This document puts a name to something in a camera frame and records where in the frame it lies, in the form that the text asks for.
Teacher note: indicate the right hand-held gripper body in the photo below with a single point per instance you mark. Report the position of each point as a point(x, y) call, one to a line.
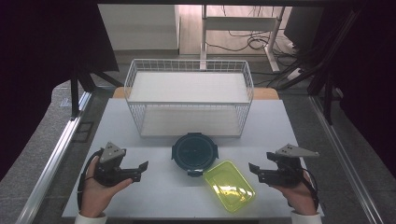
point(286, 174)

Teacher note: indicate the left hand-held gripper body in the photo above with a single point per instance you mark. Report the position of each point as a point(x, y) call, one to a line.
point(109, 169)

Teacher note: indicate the yellow-green plastic container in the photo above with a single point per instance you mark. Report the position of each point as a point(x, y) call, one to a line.
point(229, 186)

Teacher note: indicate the round dark lidded container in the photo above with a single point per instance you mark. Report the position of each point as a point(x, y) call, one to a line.
point(194, 153)

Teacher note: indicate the person's right hand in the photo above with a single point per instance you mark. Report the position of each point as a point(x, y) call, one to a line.
point(300, 199)

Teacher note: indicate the person's left hand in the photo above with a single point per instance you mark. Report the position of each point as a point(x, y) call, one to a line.
point(96, 199)

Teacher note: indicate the person's right white sleeve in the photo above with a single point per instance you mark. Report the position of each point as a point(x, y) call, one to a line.
point(306, 218)

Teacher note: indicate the person's white sleeve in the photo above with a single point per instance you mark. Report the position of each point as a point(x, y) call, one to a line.
point(90, 219)
point(306, 218)

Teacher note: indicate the person's left white sleeve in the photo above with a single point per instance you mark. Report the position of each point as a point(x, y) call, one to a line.
point(90, 219)

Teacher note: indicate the wooden table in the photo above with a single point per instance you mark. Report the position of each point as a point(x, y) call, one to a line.
point(267, 93)

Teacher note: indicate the black metal stand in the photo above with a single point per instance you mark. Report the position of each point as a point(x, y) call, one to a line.
point(327, 93)
point(74, 93)

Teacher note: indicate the dark curtain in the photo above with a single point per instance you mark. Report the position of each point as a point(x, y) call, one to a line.
point(37, 62)
point(373, 77)

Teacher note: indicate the white cabinet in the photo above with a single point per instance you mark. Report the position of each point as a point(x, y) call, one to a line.
point(140, 28)

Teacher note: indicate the aluminium rail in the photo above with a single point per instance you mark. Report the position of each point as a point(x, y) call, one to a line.
point(49, 171)
point(342, 155)

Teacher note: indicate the white desk frame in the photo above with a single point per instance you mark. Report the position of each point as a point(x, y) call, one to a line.
point(239, 23)

